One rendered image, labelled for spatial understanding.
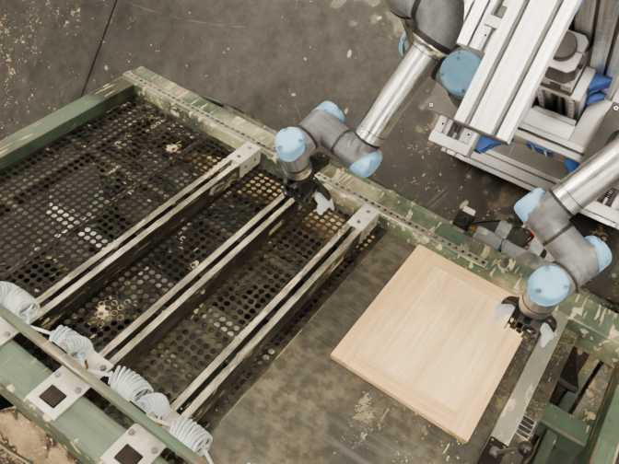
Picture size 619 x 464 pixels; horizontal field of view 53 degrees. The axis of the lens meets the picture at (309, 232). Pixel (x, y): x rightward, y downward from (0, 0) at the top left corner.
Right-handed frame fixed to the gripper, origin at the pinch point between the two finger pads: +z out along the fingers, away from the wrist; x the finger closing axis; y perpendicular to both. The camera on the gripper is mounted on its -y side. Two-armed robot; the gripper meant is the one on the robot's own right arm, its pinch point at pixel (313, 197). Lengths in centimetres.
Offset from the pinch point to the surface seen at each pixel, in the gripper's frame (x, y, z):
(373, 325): 30.9, 19.7, 22.3
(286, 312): 9.2, 31.8, 10.6
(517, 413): 78, 21, 20
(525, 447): 81, 31, 3
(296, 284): 5.5, 22.0, 14.9
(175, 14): -172, -95, 99
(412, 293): 34.6, 2.5, 30.7
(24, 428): -164, 150, 226
